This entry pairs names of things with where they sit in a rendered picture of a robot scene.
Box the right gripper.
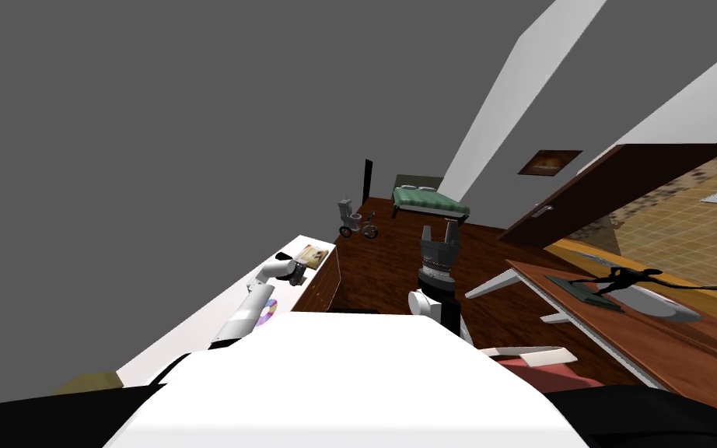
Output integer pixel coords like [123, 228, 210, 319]
[418, 220, 462, 269]

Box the yellow book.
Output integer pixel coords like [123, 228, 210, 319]
[295, 243, 330, 271]

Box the green bed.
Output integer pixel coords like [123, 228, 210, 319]
[390, 174, 472, 227]

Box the shiny compact disc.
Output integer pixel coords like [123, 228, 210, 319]
[256, 298, 279, 328]

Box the small tricycle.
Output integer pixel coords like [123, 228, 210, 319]
[338, 211, 380, 241]

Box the grey toilet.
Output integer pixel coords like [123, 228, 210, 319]
[336, 195, 363, 229]

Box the white dresser with brown side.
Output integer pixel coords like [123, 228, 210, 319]
[114, 234, 342, 388]

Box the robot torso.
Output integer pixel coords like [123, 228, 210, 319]
[102, 310, 591, 448]

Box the red and white chair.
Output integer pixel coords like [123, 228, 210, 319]
[477, 345, 605, 394]

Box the dark brown door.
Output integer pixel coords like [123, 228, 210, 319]
[498, 139, 717, 250]

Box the black figure statue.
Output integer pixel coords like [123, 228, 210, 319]
[544, 267, 717, 314]

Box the white oval dish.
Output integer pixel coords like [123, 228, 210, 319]
[610, 282, 703, 324]

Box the olive flat block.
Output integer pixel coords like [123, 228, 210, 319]
[52, 371, 125, 397]

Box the brown wooden table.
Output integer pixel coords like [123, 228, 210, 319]
[463, 257, 717, 432]

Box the brown framed wall picture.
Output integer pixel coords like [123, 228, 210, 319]
[516, 149, 584, 178]

